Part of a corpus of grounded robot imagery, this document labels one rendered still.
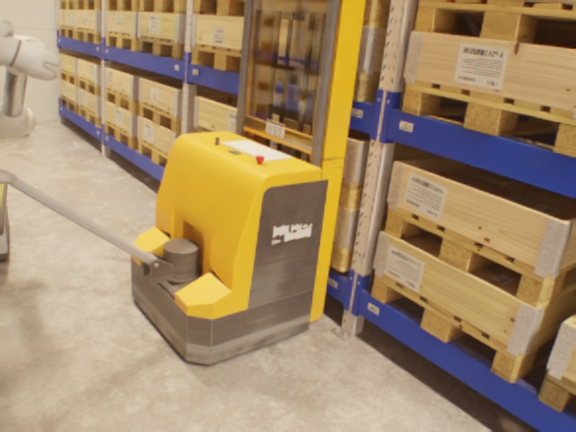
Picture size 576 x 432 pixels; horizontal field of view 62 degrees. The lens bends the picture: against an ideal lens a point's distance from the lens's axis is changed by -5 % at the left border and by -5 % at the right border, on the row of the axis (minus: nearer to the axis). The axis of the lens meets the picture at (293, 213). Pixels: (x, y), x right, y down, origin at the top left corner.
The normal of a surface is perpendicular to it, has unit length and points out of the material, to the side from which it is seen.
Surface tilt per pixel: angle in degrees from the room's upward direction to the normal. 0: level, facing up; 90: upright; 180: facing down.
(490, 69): 90
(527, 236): 90
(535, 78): 90
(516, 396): 90
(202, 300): 22
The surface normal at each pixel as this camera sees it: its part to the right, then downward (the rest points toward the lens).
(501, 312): -0.80, 0.13
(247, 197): -0.72, -0.13
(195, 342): -0.11, 0.33
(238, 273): 0.62, 0.33
